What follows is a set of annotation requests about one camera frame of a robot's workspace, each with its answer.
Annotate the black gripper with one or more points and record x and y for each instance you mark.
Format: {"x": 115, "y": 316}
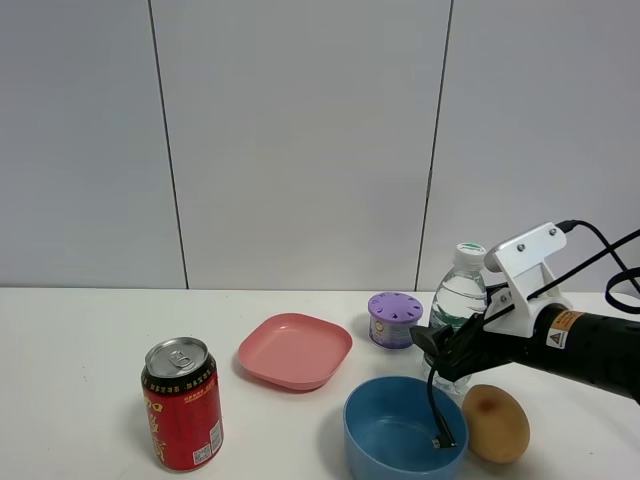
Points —
{"x": 471, "y": 349}

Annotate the clear water bottle green label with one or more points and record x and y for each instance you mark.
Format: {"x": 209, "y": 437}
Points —
{"x": 462, "y": 291}

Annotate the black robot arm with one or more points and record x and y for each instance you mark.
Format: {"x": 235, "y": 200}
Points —
{"x": 596, "y": 350}

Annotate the purple lidded round container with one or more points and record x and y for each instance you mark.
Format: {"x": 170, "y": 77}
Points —
{"x": 392, "y": 314}

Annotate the yellow-brown mango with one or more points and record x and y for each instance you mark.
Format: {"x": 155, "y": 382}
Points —
{"x": 499, "y": 430}

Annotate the blue plastic bowl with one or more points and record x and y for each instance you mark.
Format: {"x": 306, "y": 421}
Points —
{"x": 390, "y": 431}

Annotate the pink square plate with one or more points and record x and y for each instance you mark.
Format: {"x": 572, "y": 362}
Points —
{"x": 295, "y": 351}

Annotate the red drink can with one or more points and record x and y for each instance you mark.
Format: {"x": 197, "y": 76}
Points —
{"x": 181, "y": 392}

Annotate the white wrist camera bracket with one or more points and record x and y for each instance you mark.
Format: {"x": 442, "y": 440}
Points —
{"x": 522, "y": 260}

